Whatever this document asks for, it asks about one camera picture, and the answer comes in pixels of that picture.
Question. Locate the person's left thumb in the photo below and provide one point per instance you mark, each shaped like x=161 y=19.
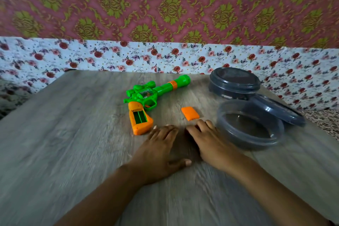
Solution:
x=182 y=163

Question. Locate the person's left hand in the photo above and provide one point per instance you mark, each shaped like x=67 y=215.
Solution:
x=153 y=158

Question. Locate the person's right hand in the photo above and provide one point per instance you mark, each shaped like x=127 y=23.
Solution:
x=214 y=149

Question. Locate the person's right fingers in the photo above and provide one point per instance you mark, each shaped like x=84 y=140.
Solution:
x=202 y=127

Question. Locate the person's left forearm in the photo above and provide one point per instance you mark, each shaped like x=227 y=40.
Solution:
x=106 y=199

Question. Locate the orange plastic battery cover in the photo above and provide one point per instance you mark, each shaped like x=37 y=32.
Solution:
x=190 y=113

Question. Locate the open grey round container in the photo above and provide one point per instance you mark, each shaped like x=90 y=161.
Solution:
x=249 y=130

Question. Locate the green and orange toy gun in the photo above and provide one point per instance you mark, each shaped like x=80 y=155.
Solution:
x=148 y=94

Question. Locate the closed grey round container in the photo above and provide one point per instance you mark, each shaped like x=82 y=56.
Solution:
x=234 y=80

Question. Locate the person's right forearm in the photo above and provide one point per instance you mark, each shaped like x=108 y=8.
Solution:
x=275 y=199

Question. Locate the grey round container lid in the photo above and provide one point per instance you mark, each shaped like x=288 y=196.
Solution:
x=280 y=110

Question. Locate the leopard print cloth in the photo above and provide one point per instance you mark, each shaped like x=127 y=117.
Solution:
x=325 y=121

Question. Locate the white floral cloth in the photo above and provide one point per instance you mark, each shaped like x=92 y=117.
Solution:
x=164 y=56

